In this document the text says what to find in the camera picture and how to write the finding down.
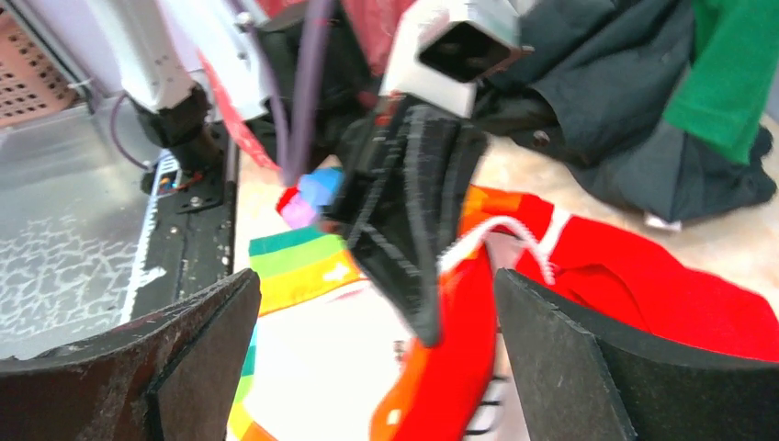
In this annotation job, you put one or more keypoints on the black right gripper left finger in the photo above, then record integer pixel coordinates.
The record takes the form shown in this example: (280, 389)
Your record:
(169, 375)

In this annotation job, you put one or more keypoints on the dark grey jacket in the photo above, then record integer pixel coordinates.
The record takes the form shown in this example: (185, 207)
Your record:
(592, 95)

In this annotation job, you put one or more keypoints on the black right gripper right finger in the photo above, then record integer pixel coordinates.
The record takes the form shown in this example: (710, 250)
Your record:
(581, 375)

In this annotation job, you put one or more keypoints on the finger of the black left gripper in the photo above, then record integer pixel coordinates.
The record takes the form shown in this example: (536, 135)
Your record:
(408, 286)

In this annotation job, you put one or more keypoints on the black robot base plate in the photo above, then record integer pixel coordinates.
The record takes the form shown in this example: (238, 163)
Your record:
(187, 233)

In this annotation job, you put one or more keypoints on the green t-shirt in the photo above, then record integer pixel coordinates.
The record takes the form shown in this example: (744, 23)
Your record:
(722, 99)

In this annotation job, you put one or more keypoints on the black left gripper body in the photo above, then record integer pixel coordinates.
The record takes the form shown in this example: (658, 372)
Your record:
(401, 199)

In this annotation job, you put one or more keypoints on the red white cartoon jacket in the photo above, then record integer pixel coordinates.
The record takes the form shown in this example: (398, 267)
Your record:
(332, 359)

